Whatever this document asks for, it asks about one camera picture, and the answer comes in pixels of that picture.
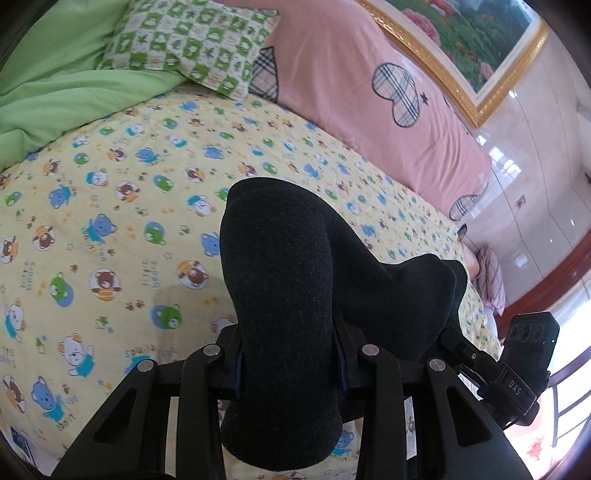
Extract yellow bear print bed sheet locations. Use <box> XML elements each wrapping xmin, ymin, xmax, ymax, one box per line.
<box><xmin>0</xmin><ymin>83</ymin><xmax>504</xmax><ymax>480</ymax></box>

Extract black pants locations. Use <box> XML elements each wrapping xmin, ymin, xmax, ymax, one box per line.
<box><xmin>218</xmin><ymin>178</ymin><xmax>469</xmax><ymax>472</ymax></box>

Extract pink plaid cloth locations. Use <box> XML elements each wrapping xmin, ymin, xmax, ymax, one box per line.
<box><xmin>475</xmin><ymin>244</ymin><xmax>509</xmax><ymax>315</ymax></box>

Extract red-brown wooden frame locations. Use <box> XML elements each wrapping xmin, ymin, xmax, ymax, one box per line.
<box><xmin>501</xmin><ymin>240</ymin><xmax>591</xmax><ymax>324</ymax></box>

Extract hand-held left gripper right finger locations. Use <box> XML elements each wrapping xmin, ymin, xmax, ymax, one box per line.
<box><xmin>332</xmin><ymin>318</ymin><xmax>534</xmax><ymax>480</ymax></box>

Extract blue mattress label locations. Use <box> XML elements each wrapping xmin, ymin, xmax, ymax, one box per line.
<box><xmin>9</xmin><ymin>425</ymin><xmax>35</xmax><ymax>467</ymax></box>

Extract gold framed landscape painting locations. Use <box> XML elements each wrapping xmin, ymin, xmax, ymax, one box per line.
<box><xmin>355</xmin><ymin>0</ymin><xmax>550</xmax><ymax>129</ymax></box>

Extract green checkered pillow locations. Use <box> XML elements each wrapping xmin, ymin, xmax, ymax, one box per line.
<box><xmin>97</xmin><ymin>0</ymin><xmax>281</xmax><ymax>101</ymax></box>

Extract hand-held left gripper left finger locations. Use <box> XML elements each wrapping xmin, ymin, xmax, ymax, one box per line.
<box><xmin>51</xmin><ymin>323</ymin><xmax>245</xmax><ymax>480</ymax></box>

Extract green quilt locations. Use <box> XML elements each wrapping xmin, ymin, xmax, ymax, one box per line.
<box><xmin>0</xmin><ymin>0</ymin><xmax>190</xmax><ymax>171</ymax></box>

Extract pink pillow at right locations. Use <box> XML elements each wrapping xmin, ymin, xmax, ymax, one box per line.
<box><xmin>464</xmin><ymin>244</ymin><xmax>483</xmax><ymax>280</ymax></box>

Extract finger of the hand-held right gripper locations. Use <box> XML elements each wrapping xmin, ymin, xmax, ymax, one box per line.
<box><xmin>438</xmin><ymin>330</ymin><xmax>499</xmax><ymax>388</ymax></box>

